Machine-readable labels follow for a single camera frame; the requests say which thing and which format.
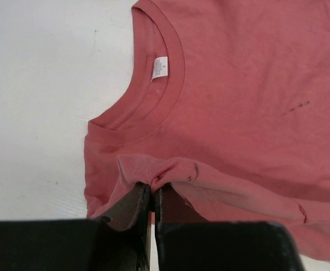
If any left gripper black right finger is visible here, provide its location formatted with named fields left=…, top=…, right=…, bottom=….
left=154, top=185, right=304, bottom=271

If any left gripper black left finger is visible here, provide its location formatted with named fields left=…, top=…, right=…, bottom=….
left=0, top=183, right=150, bottom=270

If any salmon pink t shirt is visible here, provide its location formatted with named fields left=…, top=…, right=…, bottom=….
left=84, top=1, right=330, bottom=262

